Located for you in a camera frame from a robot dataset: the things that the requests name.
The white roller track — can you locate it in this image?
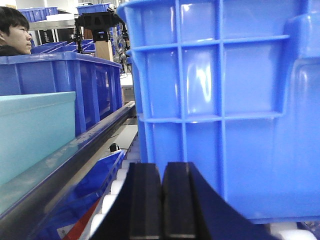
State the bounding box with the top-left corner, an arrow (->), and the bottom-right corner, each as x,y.
85,138 -> 140,240

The large light blue crate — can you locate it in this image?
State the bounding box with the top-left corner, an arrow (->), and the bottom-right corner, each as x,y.
117,0 -> 320,224

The blue bin below rail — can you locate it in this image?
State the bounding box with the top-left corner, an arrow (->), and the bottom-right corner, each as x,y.
35,150 -> 125,240

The dark metal shelf rail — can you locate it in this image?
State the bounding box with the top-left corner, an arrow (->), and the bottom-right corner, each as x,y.
0,101 -> 136,240

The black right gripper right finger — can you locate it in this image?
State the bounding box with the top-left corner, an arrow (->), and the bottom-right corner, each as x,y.
162,162 -> 274,240

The light turquoise plastic bin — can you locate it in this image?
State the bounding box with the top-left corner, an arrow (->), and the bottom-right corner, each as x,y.
0,91 -> 76,184

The person with black hair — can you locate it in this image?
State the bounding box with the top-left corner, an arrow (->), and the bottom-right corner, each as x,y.
0,6 -> 32,57

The dark blue crate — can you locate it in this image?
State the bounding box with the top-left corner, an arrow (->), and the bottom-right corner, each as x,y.
0,52 -> 123,135

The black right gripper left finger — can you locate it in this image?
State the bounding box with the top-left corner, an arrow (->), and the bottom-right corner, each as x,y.
90,163 -> 162,240

